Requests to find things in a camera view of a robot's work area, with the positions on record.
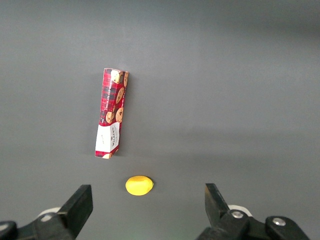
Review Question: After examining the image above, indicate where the red tartan cookie box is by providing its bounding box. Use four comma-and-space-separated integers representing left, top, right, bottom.
94, 67, 130, 160

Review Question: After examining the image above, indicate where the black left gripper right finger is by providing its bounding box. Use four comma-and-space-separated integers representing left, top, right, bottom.
196, 183, 311, 240

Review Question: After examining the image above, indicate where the yellow lemon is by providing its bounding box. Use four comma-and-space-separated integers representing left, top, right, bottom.
124, 175, 155, 197

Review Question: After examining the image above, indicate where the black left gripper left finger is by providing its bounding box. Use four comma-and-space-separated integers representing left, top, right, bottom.
0, 184, 94, 240

